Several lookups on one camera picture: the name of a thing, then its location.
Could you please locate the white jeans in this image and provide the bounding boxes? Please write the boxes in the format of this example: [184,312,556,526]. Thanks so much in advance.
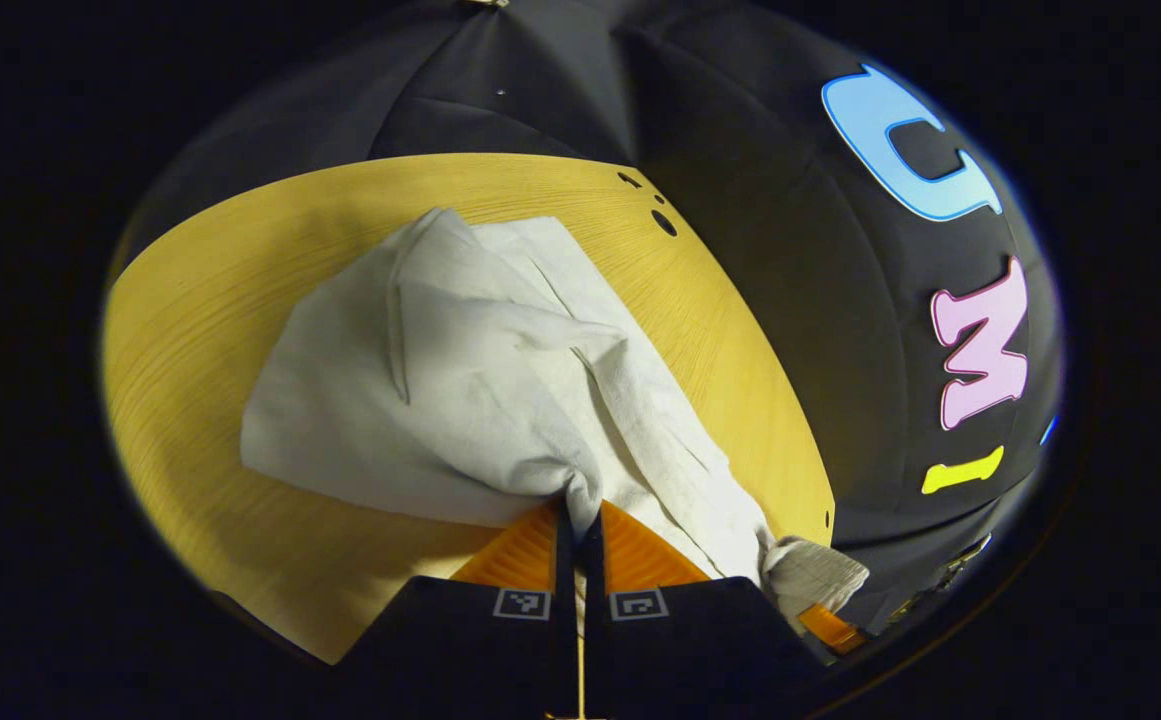
[240,207,871,631]

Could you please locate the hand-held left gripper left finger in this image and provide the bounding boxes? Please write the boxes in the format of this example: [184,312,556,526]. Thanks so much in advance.
[333,498,583,720]

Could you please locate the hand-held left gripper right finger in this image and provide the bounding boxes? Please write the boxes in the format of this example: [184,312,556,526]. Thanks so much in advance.
[583,498,831,720]

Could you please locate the black backdrop cloth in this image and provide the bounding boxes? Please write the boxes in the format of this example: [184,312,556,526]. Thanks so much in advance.
[120,0,1066,641]

